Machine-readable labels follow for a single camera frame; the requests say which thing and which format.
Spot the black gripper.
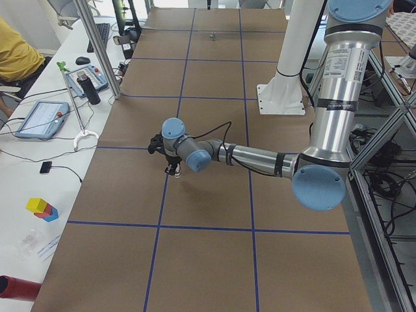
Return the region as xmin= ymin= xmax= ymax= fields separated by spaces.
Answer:
xmin=164 ymin=155 xmax=181 ymax=174

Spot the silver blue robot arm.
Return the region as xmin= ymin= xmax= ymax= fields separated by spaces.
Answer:
xmin=148 ymin=1 xmax=392 ymax=211

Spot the black water bottle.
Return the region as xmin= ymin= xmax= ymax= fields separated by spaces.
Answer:
xmin=77 ymin=71 xmax=101 ymax=105

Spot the far blue teach pendant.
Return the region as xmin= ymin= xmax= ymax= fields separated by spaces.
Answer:
xmin=64 ymin=64 xmax=109 ymax=98

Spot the blue teach pendant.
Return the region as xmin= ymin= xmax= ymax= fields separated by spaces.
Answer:
xmin=64 ymin=64 xmax=109 ymax=98
xmin=14 ymin=101 xmax=70 ymax=139

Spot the blue toy block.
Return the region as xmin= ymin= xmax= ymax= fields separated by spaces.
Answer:
xmin=42 ymin=207 xmax=59 ymax=222

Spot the small black puck device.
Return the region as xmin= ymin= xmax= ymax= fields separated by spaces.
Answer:
xmin=40 ymin=161 xmax=52 ymax=174

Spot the red toy block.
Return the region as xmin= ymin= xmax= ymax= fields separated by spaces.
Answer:
xmin=34 ymin=203 xmax=53 ymax=219

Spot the near blue teach pendant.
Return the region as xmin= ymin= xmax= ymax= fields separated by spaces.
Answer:
xmin=14 ymin=101 xmax=70 ymax=139

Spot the yellow toy block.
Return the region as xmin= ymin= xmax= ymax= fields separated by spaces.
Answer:
xmin=26 ymin=198 xmax=47 ymax=213

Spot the black computer mouse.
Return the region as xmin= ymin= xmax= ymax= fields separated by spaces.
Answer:
xmin=75 ymin=57 xmax=90 ymax=65

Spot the black keyboard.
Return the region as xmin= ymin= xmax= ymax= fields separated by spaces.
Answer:
xmin=86 ymin=23 xmax=111 ymax=53

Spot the person in yellow shirt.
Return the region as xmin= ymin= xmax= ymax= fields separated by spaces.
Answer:
xmin=0 ymin=16 xmax=53 ymax=118

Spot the red cylinder tube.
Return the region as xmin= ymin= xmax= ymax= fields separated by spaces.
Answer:
xmin=1 ymin=276 xmax=42 ymax=302

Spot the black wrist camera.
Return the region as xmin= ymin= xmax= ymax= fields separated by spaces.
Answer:
xmin=148 ymin=133 xmax=165 ymax=155

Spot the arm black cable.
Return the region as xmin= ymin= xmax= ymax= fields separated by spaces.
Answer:
xmin=185 ymin=121 xmax=293 ymax=176

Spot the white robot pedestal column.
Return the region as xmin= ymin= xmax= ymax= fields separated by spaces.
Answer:
xmin=257 ymin=0 xmax=326 ymax=115

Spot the aluminium frame post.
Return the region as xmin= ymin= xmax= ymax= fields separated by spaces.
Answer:
xmin=73 ymin=0 xmax=121 ymax=99

